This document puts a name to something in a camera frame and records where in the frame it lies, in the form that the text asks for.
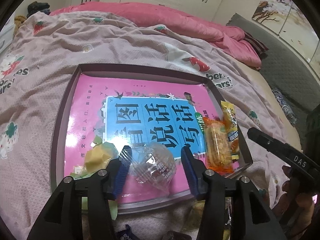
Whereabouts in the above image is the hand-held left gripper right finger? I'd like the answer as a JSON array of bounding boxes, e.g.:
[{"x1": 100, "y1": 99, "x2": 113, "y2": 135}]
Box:
[{"x1": 180, "y1": 146, "x2": 288, "y2": 240}]

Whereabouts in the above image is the pink children's book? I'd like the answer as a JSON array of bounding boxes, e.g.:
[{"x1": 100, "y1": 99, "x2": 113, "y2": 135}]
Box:
[{"x1": 64, "y1": 74, "x2": 225, "y2": 205}]

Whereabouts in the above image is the yellow bread snack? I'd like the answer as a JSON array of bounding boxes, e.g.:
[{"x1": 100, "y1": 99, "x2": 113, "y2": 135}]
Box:
[{"x1": 189, "y1": 200, "x2": 205, "y2": 218}]

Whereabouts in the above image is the pink quilt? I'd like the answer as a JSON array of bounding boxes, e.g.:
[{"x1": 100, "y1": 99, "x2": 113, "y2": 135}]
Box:
[{"x1": 49, "y1": 1, "x2": 262, "y2": 70}]

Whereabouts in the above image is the light green snack wrapper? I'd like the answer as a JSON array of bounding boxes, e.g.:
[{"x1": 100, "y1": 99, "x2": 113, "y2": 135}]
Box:
[{"x1": 106, "y1": 200, "x2": 118, "y2": 221}]

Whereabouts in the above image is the clear plastic snack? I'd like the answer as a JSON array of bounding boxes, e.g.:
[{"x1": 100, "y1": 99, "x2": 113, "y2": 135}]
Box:
[{"x1": 119, "y1": 141, "x2": 177, "y2": 195}]

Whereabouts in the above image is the yellow snack packet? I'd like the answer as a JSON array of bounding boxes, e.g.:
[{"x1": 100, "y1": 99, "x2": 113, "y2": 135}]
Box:
[{"x1": 220, "y1": 101, "x2": 242, "y2": 163}]

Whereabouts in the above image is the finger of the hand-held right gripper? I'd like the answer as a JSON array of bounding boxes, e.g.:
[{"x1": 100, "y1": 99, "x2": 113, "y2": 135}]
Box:
[{"x1": 247, "y1": 127, "x2": 292, "y2": 161}]

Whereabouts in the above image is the multicoloured snack packet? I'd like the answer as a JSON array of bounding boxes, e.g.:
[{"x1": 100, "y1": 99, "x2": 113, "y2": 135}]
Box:
[{"x1": 222, "y1": 200, "x2": 233, "y2": 240}]

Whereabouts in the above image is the yellow-green wrapped snack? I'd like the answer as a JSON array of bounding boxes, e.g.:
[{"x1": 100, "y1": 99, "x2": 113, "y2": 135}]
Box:
[{"x1": 84, "y1": 135, "x2": 120, "y2": 178}]

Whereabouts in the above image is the dark striped pillow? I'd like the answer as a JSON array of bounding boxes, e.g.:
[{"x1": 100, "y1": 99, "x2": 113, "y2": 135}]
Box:
[{"x1": 241, "y1": 31, "x2": 269, "y2": 55}]

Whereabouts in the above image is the blue cookie packet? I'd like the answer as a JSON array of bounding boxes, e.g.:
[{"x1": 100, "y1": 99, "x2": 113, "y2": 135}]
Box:
[{"x1": 115, "y1": 225, "x2": 135, "y2": 240}]

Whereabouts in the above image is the person's right hand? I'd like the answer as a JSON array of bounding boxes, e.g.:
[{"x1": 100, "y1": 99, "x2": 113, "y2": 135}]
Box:
[{"x1": 271, "y1": 165, "x2": 315, "y2": 233}]

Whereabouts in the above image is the shallow grey cardboard box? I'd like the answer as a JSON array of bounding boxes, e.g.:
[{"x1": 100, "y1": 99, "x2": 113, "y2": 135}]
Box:
[{"x1": 49, "y1": 64, "x2": 253, "y2": 215}]

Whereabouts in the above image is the white drawer cabinet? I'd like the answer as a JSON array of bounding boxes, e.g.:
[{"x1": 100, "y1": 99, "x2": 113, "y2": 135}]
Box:
[{"x1": 0, "y1": 17, "x2": 14, "y2": 53}]

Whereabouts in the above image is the strawberry printed pink blanket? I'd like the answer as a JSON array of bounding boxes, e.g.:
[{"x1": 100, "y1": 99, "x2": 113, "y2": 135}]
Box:
[{"x1": 0, "y1": 11, "x2": 300, "y2": 240}]

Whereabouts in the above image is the dark clothes pile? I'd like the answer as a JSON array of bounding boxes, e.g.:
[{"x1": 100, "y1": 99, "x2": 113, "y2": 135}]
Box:
[{"x1": 26, "y1": 2, "x2": 50, "y2": 15}]

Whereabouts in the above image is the grey padded headboard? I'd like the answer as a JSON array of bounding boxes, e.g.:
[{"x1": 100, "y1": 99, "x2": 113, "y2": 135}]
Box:
[{"x1": 226, "y1": 12, "x2": 320, "y2": 110}]

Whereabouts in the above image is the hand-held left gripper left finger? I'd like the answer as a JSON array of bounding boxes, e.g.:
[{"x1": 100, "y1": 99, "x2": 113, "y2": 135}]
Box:
[{"x1": 26, "y1": 152, "x2": 130, "y2": 240}]

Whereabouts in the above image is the beige bed sheet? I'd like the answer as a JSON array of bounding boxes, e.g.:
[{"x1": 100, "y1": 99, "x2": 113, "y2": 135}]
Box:
[{"x1": 235, "y1": 60, "x2": 300, "y2": 143}]

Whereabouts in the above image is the dark snack packet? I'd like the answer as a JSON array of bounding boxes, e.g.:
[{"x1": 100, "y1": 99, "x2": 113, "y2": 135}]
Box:
[{"x1": 162, "y1": 230, "x2": 185, "y2": 240}]

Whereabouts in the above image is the tree wall painting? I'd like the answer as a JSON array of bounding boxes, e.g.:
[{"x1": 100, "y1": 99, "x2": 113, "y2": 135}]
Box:
[{"x1": 251, "y1": 0, "x2": 320, "y2": 63}]

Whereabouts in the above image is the blue patterned cloth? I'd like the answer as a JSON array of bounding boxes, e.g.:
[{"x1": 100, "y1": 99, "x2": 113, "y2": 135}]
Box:
[{"x1": 271, "y1": 87, "x2": 299, "y2": 128}]

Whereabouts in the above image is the orange snack packet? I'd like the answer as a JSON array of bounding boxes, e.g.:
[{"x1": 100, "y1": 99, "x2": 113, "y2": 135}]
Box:
[{"x1": 202, "y1": 116, "x2": 235, "y2": 174}]

